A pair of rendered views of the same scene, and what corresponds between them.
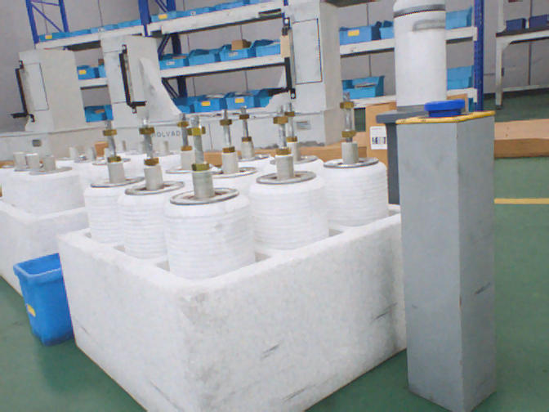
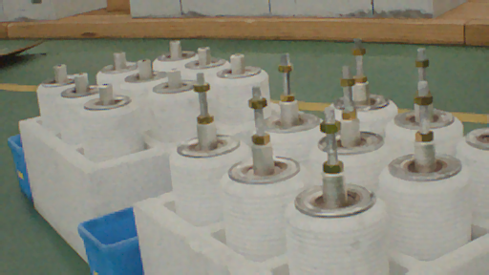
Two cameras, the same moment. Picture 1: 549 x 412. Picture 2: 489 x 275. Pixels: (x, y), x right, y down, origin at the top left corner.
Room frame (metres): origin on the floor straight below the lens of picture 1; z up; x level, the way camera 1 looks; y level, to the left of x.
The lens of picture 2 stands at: (-0.10, 0.06, 0.52)
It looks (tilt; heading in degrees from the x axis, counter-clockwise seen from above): 17 degrees down; 5
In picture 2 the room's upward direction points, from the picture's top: 5 degrees counter-clockwise
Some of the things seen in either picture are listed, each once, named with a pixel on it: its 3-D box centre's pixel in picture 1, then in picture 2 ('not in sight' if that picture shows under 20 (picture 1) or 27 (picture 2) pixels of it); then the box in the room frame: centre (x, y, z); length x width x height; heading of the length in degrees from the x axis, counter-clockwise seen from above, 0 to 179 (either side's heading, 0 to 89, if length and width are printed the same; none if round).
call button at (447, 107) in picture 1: (444, 110); not in sight; (0.53, -0.18, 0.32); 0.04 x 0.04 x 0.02
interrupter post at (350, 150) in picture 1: (350, 154); not in sight; (0.69, -0.11, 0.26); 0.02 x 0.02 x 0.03
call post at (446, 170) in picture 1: (448, 261); not in sight; (0.53, -0.18, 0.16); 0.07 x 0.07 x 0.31; 38
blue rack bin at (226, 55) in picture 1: (243, 51); not in sight; (6.04, 0.19, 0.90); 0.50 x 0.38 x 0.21; 155
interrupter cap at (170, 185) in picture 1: (155, 188); (264, 170); (0.63, 0.15, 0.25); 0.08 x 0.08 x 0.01
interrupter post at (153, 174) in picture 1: (153, 178); (263, 158); (0.63, 0.15, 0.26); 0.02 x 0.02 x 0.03
